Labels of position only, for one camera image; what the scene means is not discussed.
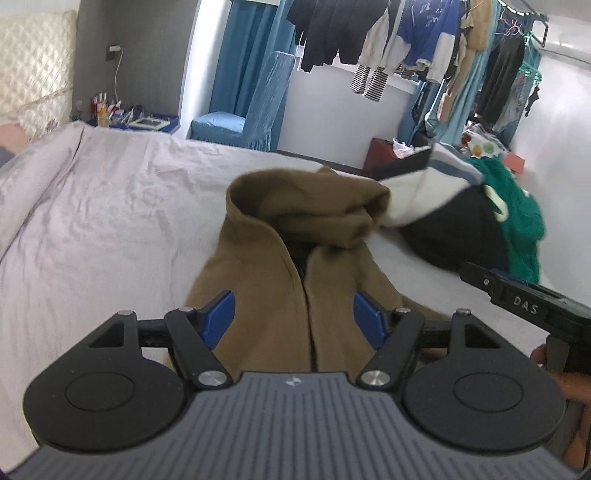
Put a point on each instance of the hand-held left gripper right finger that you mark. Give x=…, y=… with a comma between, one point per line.
x=369, y=318

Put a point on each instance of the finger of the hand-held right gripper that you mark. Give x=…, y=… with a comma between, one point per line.
x=478, y=278

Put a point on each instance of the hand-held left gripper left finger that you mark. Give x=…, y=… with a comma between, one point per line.
x=219, y=318

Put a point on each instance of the brown hoodie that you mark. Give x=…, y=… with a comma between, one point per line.
x=268, y=277

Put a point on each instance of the person's right forearm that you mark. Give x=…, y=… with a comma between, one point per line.
x=579, y=434

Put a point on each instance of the hanging clothes on rack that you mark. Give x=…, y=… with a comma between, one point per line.
x=466, y=106

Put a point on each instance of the person's right hand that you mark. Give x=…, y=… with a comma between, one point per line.
x=577, y=387

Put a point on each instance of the green fleece garment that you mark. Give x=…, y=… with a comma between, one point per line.
x=521, y=221

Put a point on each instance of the white grey striped sweater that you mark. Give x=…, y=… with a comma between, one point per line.
x=425, y=194

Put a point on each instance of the orange box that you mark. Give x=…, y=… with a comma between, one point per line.
x=515, y=162

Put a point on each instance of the white spotted print pillow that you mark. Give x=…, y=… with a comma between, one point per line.
x=485, y=145

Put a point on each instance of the dark red cabinet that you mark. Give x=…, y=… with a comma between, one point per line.
x=378, y=157

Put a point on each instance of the blue tray with small bottles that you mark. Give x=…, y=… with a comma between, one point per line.
x=138, y=121

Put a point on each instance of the blue covered chair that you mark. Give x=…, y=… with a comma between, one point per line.
x=263, y=106

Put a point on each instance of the black white striped hanging garment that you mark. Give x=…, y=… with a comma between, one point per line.
x=371, y=83

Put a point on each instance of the beige hanging garment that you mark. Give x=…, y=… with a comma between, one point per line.
x=478, y=27

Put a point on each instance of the blue white hanging jacket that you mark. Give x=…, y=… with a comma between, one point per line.
x=425, y=32

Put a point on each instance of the blue curtain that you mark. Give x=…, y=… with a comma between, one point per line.
x=249, y=46

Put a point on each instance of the black hanging jacket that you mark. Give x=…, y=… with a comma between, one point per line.
x=332, y=32

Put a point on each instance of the cream quilted headboard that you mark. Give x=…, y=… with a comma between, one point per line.
x=32, y=69

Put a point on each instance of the ceiling clothes rail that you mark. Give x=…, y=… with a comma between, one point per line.
x=531, y=14

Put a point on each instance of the wall socket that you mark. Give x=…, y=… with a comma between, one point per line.
x=113, y=51

